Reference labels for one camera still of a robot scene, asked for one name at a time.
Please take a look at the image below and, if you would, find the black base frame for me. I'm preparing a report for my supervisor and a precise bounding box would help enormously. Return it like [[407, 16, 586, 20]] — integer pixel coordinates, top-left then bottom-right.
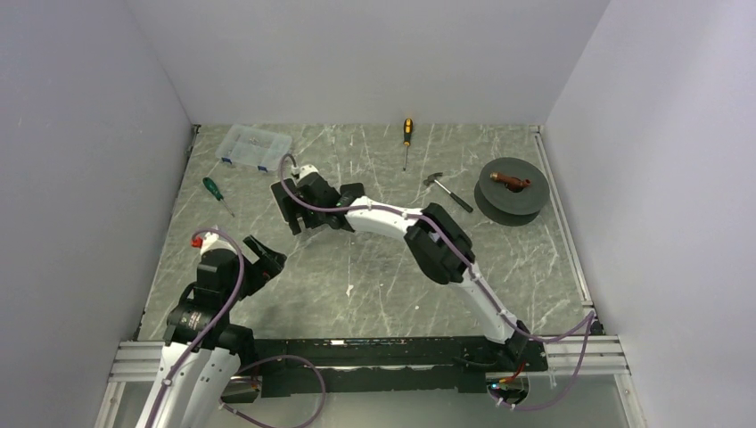
[[229, 336, 548, 403]]

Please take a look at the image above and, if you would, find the orange black screwdriver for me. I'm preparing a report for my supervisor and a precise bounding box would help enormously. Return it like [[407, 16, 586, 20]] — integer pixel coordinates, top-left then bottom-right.
[[402, 118, 414, 171]]

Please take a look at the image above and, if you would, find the small black handled hammer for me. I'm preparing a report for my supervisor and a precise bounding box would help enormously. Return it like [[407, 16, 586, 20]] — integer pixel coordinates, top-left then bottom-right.
[[422, 172, 473, 213]]

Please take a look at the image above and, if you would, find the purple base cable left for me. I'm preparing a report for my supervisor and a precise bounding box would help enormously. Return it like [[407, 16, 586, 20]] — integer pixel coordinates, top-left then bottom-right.
[[216, 354, 327, 428]]

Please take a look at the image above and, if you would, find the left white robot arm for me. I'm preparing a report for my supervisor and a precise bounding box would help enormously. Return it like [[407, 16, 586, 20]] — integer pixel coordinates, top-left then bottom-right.
[[136, 228, 287, 427]]

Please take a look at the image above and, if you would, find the brown red tool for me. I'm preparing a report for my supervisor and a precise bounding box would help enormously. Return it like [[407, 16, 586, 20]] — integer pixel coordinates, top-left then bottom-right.
[[489, 171, 531, 193]]

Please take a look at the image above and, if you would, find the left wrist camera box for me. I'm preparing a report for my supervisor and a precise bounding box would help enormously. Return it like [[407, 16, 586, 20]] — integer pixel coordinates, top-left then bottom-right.
[[191, 228, 234, 257]]

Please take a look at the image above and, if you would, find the green handled screwdriver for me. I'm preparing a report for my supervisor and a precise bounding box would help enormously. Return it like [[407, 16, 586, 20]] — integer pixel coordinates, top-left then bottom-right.
[[202, 177, 235, 218]]

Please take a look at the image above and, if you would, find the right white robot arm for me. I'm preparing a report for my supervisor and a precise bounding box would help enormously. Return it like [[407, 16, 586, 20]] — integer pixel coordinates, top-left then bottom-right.
[[270, 172, 529, 370]]

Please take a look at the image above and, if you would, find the black filament spool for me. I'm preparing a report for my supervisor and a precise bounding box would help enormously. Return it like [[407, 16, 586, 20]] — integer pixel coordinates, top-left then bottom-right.
[[473, 157, 550, 226]]

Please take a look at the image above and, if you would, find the clear plastic screw box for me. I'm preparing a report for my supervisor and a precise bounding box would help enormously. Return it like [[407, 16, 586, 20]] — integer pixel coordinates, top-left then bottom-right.
[[215, 124, 292, 172]]

